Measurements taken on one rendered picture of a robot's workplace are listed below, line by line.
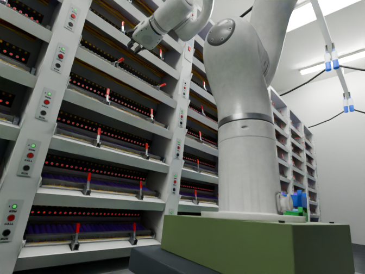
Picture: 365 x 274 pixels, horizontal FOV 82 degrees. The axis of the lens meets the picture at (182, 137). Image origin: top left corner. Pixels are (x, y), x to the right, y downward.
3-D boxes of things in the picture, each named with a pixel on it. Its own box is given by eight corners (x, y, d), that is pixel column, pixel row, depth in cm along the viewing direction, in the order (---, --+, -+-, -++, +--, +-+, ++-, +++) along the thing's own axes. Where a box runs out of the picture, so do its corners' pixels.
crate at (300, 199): (307, 208, 117) (306, 193, 119) (302, 206, 101) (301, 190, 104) (252, 203, 134) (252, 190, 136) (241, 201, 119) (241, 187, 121)
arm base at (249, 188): (317, 222, 41) (303, 134, 48) (286, 223, 28) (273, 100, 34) (231, 217, 54) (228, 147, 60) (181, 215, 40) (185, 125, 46)
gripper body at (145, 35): (148, 23, 78) (130, 39, 85) (168, 39, 85) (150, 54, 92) (149, 8, 81) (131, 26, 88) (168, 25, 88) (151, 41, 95)
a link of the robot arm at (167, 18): (174, 29, 87) (159, 7, 83) (199, 7, 78) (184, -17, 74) (167, 36, 81) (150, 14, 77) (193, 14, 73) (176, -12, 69)
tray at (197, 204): (231, 213, 161) (237, 197, 161) (175, 211, 119) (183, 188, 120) (211, 202, 176) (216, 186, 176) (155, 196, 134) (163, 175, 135)
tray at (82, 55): (175, 108, 130) (180, 94, 130) (73, 56, 89) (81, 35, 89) (156, 105, 145) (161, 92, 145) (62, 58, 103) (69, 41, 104)
